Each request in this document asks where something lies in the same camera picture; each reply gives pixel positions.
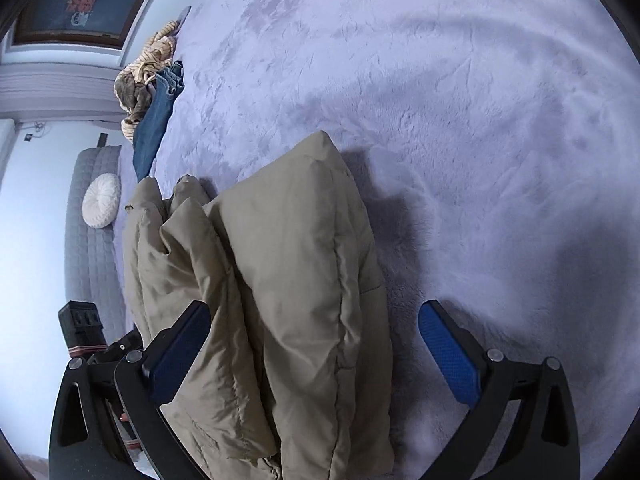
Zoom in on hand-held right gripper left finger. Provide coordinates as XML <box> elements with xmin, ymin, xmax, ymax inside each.
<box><xmin>47</xmin><ymin>300</ymin><xmax>212</xmax><ymax>480</ymax></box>

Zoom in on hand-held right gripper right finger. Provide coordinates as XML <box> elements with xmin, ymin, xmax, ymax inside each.
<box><xmin>419</xmin><ymin>300</ymin><xmax>581</xmax><ymax>480</ymax></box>

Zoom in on beige puffer jacket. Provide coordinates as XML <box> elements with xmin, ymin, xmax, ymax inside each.
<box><xmin>122</xmin><ymin>130</ymin><xmax>396</xmax><ymax>480</ymax></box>

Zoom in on brown and cream clothes pile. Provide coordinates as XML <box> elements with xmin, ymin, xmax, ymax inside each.
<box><xmin>120</xmin><ymin>19</ymin><xmax>182</xmax><ymax>147</ymax></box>

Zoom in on grey quilted headboard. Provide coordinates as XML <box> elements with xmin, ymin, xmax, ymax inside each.
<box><xmin>64</xmin><ymin>145</ymin><xmax>128</xmax><ymax>341</ymax></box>

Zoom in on round white pillow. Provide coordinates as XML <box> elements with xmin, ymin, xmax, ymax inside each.
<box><xmin>81</xmin><ymin>173</ymin><xmax>122</xmax><ymax>230</ymax></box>

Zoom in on folded blue jeans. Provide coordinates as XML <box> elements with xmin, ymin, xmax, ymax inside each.
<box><xmin>132</xmin><ymin>60</ymin><xmax>186</xmax><ymax>183</ymax></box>

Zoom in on lavender fleece bed blanket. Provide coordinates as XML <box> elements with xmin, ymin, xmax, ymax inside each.
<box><xmin>112</xmin><ymin>0</ymin><xmax>640</xmax><ymax>480</ymax></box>

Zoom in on brown plush cloth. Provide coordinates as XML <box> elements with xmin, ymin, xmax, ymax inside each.
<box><xmin>114</xmin><ymin>71</ymin><xmax>153</xmax><ymax>117</ymax></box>

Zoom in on dark window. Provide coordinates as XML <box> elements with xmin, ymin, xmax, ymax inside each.
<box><xmin>10</xmin><ymin>0</ymin><xmax>166</xmax><ymax>51</ymax></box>

